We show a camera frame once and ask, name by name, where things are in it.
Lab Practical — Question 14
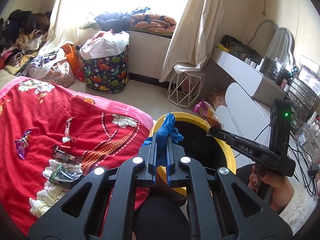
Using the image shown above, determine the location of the vanity mirror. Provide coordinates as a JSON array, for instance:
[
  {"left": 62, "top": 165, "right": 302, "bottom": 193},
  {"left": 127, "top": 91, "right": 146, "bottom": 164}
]
[{"left": 252, "top": 19, "right": 295, "bottom": 68}]

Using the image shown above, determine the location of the dark padded jacket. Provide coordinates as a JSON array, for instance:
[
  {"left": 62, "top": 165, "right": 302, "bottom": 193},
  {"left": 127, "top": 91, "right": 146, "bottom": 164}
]
[{"left": 94, "top": 9, "right": 150, "bottom": 33}]

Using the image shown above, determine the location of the yellow round bin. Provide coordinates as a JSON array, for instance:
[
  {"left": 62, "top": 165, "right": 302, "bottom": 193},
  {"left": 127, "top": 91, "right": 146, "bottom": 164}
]
[{"left": 149, "top": 112, "right": 237, "bottom": 195}]

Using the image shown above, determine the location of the brown chocolate bar wrapper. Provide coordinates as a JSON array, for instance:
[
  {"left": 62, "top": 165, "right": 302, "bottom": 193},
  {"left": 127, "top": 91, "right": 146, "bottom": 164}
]
[{"left": 53, "top": 145, "right": 83, "bottom": 165}]

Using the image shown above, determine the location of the blue rubber glove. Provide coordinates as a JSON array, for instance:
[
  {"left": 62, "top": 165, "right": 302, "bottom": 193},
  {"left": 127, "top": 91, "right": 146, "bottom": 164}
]
[{"left": 142, "top": 113, "right": 184, "bottom": 167}]

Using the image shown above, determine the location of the heap of light cloths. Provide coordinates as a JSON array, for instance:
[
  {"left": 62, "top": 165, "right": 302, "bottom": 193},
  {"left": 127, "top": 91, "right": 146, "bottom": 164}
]
[{"left": 15, "top": 49, "right": 67, "bottom": 78}]

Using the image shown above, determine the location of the floral fabric bag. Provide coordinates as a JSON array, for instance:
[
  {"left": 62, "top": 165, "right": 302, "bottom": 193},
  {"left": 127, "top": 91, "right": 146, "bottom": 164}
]
[{"left": 40, "top": 59, "right": 75, "bottom": 88}]

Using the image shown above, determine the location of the red floral blanket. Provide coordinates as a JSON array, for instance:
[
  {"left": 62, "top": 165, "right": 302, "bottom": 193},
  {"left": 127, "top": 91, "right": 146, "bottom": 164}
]
[{"left": 0, "top": 76, "right": 154, "bottom": 235}]

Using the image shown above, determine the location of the orange patterned cushion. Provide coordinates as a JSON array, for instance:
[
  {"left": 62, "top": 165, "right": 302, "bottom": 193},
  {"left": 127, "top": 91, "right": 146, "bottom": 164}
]
[{"left": 130, "top": 13, "right": 177, "bottom": 33}]

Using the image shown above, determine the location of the person's right forearm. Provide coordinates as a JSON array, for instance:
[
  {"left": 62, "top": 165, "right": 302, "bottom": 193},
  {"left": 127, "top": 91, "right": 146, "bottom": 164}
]
[{"left": 279, "top": 180, "right": 320, "bottom": 233}]

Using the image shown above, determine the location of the pink yellow snack packet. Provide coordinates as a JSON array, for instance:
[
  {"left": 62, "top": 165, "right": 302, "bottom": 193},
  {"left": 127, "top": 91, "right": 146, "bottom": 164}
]
[{"left": 192, "top": 99, "right": 222, "bottom": 132}]

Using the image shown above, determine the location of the pile of clothes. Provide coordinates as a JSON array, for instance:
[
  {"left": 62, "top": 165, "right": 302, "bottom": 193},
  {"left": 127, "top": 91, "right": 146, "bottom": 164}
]
[{"left": 0, "top": 9, "right": 53, "bottom": 73}]

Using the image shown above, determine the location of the clear drawer organiser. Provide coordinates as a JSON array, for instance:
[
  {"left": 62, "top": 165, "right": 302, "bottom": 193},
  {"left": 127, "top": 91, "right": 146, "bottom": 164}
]
[{"left": 285, "top": 76, "right": 320, "bottom": 135}]

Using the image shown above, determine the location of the dark handbag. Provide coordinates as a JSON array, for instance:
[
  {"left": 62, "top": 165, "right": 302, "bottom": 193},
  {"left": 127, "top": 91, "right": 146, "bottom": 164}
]
[{"left": 220, "top": 34, "right": 260, "bottom": 58}]

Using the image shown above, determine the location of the dinosaur print fabric basket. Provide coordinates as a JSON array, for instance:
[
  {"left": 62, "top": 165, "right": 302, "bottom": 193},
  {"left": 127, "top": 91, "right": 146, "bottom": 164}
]
[{"left": 80, "top": 44, "right": 130, "bottom": 94}]

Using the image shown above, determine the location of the purple snack wrapper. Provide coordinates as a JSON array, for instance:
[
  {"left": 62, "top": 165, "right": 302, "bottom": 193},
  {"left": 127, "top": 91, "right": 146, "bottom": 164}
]
[{"left": 14, "top": 129, "right": 33, "bottom": 160}]

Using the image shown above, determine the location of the orange bag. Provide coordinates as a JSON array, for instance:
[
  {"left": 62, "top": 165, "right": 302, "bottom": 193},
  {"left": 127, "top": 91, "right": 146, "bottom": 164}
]
[{"left": 61, "top": 44, "right": 82, "bottom": 77}]

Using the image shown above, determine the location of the black cable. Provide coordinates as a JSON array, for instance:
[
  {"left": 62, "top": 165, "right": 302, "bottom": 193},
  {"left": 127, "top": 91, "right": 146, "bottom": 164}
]
[{"left": 287, "top": 135, "right": 320, "bottom": 198}]

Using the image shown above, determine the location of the silver red candy wrapper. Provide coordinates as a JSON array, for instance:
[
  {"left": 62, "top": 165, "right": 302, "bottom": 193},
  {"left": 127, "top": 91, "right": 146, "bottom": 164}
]
[{"left": 61, "top": 117, "right": 77, "bottom": 144}]

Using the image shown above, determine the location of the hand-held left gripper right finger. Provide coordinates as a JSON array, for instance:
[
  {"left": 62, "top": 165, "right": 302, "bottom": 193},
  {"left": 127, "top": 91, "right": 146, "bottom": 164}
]
[{"left": 166, "top": 133, "right": 293, "bottom": 240}]

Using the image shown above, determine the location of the green black snack wrapper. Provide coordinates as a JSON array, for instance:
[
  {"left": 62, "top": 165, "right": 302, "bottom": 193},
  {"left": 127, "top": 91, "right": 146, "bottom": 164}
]
[{"left": 49, "top": 164, "right": 85, "bottom": 189}]

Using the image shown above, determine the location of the clear acrylic cosmetics organiser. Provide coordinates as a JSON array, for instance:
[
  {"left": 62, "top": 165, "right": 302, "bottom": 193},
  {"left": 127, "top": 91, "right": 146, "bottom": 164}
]
[{"left": 260, "top": 56, "right": 288, "bottom": 80}]

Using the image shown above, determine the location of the black power adapter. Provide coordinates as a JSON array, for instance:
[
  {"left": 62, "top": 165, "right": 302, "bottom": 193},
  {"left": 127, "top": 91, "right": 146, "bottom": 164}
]
[{"left": 307, "top": 165, "right": 319, "bottom": 178}]

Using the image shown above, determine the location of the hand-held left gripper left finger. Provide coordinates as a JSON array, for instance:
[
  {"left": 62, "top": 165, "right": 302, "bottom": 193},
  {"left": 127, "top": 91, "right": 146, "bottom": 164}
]
[{"left": 27, "top": 132, "right": 158, "bottom": 240}]

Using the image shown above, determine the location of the white wire stool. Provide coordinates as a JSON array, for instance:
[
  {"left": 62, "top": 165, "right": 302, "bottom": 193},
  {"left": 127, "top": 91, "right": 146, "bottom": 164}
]
[{"left": 167, "top": 65, "right": 207, "bottom": 108}]

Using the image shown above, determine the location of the cream curtain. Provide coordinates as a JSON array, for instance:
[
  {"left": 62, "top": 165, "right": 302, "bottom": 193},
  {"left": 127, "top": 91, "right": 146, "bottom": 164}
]
[
  {"left": 40, "top": 0, "right": 105, "bottom": 55},
  {"left": 159, "top": 0, "right": 250, "bottom": 83}
]

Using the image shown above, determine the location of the person's right hand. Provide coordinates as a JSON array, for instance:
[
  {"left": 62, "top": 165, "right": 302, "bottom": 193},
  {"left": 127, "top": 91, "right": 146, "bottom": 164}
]
[{"left": 248, "top": 164, "right": 295, "bottom": 213}]

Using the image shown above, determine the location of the white vanity desk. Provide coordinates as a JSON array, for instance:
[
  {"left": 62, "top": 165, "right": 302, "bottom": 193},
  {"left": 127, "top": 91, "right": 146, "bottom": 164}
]
[{"left": 211, "top": 47, "right": 288, "bottom": 155}]

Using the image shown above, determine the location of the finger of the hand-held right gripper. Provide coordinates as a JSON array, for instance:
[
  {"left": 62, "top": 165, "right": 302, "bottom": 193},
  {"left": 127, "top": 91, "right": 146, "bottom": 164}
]
[
  {"left": 212, "top": 127, "right": 242, "bottom": 141},
  {"left": 209, "top": 129, "right": 238, "bottom": 147}
]

